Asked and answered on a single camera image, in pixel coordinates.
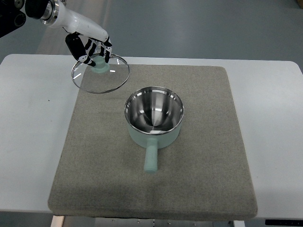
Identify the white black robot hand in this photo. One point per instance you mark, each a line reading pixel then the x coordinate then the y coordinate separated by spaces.
pixel 85 37

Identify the glass lid green knob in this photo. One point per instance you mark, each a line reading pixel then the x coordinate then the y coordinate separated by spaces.
pixel 103 77

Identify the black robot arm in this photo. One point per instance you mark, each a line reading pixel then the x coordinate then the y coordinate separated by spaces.
pixel 13 13

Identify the mint green saucepan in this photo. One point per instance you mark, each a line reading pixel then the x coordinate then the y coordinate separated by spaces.
pixel 154 117

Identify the grey felt mat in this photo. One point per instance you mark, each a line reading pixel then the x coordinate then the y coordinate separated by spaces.
pixel 203 175

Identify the black label strip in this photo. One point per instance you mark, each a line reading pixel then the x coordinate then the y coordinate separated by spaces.
pixel 278 222

